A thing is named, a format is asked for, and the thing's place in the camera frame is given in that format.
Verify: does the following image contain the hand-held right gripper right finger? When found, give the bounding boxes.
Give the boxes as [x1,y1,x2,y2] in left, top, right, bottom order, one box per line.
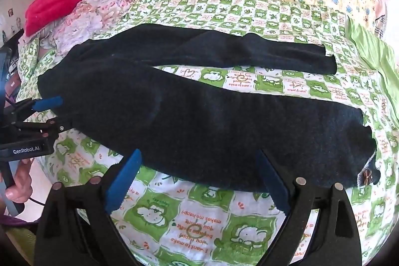
[256,149,362,266]

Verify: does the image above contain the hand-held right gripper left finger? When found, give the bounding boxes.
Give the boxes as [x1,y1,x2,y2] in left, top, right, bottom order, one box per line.
[34,149,143,266]

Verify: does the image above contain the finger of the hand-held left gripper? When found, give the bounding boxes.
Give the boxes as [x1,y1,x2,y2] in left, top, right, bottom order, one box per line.
[12,96,63,115]
[12,120,68,137]

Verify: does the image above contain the black pants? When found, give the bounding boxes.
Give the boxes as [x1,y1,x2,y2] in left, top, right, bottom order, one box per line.
[37,23,381,193]

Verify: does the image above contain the person's left hand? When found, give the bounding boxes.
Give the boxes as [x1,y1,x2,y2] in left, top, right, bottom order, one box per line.
[4,158,35,201]

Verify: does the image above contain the green printed bedsheet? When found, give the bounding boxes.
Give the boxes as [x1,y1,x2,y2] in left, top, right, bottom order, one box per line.
[12,0,399,266]

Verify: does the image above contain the floral ruffled cloth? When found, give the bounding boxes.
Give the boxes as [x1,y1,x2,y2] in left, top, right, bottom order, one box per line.
[19,0,138,51]

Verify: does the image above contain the plain green cloth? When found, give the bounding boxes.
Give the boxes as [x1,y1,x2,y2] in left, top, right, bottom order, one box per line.
[347,17,399,92]

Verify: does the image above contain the plaid cloth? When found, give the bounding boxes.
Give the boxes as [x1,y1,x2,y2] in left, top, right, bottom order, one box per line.
[374,4,391,40]

